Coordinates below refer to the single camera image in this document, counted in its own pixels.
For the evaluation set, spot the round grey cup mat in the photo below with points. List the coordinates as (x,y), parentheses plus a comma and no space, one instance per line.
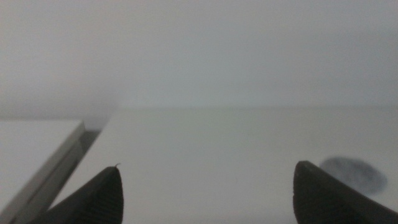
(357,174)

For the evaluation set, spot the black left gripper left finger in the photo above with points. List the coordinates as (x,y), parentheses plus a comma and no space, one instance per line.
(96,202)

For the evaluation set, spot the white side table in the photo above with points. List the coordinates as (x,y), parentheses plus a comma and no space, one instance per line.
(28,149)

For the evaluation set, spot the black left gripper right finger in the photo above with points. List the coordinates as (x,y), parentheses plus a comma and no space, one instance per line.
(320,202)

